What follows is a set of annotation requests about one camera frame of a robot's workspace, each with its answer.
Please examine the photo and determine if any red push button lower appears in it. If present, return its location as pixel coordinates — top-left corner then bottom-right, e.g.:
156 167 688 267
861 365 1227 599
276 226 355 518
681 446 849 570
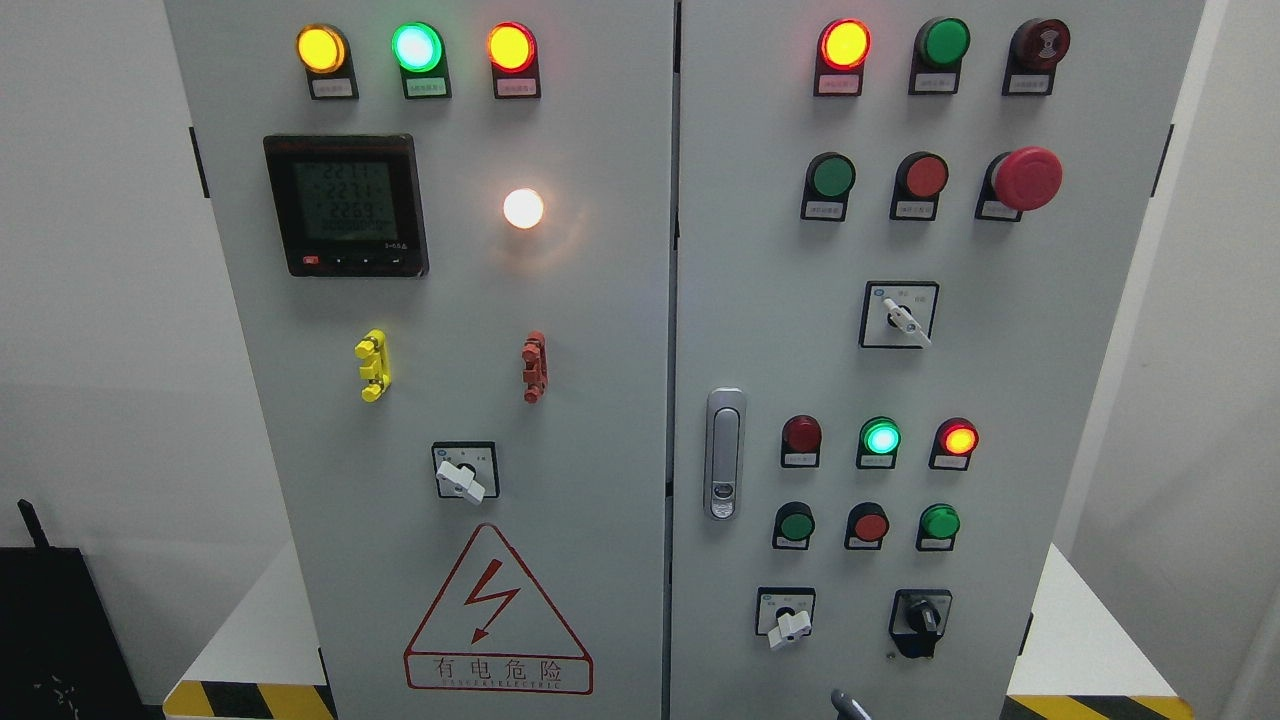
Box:
844 502 890 550

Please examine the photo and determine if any green push button upper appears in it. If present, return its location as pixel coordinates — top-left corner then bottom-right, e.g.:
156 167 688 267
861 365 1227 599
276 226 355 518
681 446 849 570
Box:
800 152 856 222

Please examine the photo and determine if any red-orange indicator lamp right door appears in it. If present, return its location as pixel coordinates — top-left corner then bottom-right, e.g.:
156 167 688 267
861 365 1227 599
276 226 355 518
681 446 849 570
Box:
813 18 872 97

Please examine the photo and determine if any lit red indicator lamp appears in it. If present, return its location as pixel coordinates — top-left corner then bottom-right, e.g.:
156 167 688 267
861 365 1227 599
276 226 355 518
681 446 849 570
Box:
929 416 980 471

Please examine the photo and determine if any white rotary switch lower right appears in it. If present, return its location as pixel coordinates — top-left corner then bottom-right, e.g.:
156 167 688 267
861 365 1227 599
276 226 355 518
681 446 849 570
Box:
756 585 817 651

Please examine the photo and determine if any black box with antenna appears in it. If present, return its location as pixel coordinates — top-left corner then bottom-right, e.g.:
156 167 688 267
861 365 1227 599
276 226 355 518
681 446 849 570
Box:
1 498 147 719

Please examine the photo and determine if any white rotary switch upper right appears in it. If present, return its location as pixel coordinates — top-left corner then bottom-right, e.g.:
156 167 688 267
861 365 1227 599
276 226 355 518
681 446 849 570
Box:
859 281 940 348

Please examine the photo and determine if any left grey cabinet door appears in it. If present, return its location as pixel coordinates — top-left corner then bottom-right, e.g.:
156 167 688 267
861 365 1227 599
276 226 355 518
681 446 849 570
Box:
165 1 676 719

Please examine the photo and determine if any yellow plastic clip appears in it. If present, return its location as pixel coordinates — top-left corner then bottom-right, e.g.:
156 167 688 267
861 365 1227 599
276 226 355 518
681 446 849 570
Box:
355 328 392 404

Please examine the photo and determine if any green push button lower right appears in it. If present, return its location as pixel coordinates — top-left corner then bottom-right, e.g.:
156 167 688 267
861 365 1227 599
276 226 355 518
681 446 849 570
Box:
915 503 961 552

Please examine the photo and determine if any green push button lower left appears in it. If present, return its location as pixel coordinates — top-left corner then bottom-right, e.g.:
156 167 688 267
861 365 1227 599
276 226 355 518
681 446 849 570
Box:
772 501 817 550

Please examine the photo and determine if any white glowing indicator lamp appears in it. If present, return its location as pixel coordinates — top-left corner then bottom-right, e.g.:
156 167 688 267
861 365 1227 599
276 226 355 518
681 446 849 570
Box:
502 187 545 231

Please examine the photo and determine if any red electrical hazard warning sticker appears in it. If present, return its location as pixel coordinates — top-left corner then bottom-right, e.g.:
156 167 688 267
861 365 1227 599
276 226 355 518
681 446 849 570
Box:
403 523 594 694

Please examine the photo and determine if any white rotary switch left door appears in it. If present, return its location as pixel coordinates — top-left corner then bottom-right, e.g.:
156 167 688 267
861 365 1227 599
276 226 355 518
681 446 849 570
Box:
431 441 500 506

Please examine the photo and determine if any red push button upper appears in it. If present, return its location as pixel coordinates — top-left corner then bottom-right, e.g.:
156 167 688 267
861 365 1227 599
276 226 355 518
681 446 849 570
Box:
890 151 950 222

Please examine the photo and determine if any right grey cabinet door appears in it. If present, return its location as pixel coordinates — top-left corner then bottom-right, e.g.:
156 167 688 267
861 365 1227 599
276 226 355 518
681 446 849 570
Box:
669 1 1204 719

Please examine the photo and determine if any dark red indicator lamp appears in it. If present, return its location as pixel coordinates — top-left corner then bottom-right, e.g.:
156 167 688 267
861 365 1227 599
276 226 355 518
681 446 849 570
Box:
780 415 822 468

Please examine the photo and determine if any yellow indicator lamp top left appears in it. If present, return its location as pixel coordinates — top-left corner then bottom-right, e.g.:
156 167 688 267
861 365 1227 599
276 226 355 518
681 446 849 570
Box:
294 23 358 100

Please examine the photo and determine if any green lamp top right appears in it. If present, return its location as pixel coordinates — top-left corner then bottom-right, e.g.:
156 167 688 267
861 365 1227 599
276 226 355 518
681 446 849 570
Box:
908 17 972 96

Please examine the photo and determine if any white rotary switch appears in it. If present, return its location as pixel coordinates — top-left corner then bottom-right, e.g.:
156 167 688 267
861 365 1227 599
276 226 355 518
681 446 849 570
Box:
859 281 940 348
756 585 817 651

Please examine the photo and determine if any black selector switch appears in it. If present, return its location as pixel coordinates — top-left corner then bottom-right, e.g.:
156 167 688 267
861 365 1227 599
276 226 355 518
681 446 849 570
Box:
888 589 954 659

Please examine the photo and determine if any black digital power meter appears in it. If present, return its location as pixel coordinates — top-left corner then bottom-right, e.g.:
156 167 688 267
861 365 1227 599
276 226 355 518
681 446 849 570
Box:
262 135 430 277

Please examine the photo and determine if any dark red buzzer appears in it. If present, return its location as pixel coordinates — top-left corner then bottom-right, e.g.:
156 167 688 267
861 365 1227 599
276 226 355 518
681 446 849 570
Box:
1002 18 1071 96

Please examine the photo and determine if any lit green indicator lamp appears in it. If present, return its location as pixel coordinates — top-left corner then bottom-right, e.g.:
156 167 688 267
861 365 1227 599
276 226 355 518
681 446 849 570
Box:
855 416 901 469

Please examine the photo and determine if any red plastic clip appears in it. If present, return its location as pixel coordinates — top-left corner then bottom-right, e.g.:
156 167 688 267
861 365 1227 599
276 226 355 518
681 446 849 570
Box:
521 331 548 404

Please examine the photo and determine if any red-orange indicator lamp door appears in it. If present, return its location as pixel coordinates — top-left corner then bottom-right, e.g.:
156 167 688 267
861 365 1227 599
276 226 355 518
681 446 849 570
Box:
486 20 541 99
813 18 872 97

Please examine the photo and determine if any grey cabinet door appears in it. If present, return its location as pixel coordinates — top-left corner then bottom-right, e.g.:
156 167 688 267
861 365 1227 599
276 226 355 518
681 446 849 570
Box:
669 1 1204 719
165 1 676 719

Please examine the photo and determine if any green push button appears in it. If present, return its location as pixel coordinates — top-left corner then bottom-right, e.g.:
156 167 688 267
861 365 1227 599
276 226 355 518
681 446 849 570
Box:
800 152 856 222
915 503 961 552
772 501 817 550

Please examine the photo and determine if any green indicator lamp top left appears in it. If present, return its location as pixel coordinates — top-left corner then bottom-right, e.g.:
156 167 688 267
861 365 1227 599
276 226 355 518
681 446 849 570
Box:
390 22 452 100

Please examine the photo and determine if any red emergency stop mushroom button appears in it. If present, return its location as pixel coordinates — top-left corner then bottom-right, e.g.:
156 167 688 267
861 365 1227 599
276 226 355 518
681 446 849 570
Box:
974 146 1062 222

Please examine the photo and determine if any silver door lock handle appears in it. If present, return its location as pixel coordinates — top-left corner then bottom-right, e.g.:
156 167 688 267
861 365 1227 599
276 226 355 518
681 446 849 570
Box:
704 387 746 521

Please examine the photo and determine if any red-orange indicator lamp left door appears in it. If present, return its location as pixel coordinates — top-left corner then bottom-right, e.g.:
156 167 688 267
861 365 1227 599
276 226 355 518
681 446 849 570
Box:
486 20 541 99

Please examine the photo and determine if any red push button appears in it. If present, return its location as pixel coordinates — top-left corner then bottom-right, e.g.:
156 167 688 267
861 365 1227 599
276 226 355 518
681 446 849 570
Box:
844 502 890 550
890 151 950 222

